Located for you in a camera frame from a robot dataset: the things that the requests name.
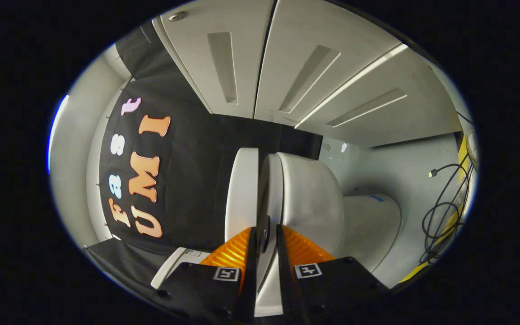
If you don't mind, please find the yellow floor strip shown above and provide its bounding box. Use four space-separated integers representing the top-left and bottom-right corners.
399 135 470 283

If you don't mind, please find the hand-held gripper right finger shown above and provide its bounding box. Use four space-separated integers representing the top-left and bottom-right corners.
276 223 391 325

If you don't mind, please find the black backdrop cloth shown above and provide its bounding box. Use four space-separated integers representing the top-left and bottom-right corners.
82 23 324 298

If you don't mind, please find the black cable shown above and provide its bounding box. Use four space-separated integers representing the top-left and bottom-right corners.
419 151 475 266

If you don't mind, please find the white toilet tank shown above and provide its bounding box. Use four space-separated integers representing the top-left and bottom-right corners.
151 246 212 289

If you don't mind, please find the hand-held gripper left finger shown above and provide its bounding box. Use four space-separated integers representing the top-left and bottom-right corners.
155 226 258 325

